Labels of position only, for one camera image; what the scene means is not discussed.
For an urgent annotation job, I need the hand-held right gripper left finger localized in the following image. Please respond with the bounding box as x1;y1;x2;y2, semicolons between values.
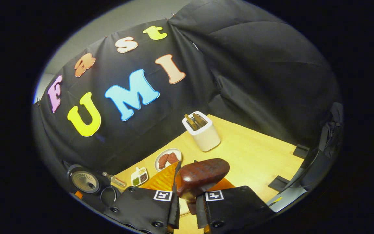
104;161;181;234

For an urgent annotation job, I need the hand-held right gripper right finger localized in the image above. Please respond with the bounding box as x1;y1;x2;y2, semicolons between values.
195;177;275;234

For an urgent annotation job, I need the dark grey rice cooker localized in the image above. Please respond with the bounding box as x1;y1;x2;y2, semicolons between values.
66;164;121;206

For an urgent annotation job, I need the white divided bean dish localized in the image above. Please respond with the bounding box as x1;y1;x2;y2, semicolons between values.
131;167;149;187

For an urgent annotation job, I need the clear glass bottle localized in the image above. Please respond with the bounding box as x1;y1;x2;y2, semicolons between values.
103;172;127;188

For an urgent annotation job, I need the black tape strip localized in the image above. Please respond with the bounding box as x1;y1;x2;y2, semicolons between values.
268;175;291;192
293;145;310;160

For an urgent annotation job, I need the white round plate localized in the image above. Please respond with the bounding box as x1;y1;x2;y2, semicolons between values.
154;148;182;172

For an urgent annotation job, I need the white square container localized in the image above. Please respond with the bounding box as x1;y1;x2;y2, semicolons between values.
182;111;221;152

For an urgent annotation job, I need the wooden utensil piece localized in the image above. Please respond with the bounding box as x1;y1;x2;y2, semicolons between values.
184;114;198;131
193;113;207;128

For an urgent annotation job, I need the dark cloth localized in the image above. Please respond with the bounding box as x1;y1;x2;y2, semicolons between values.
317;102;344;160

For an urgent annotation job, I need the black backdrop cloth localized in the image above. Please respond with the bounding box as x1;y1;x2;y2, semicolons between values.
33;0;342;195

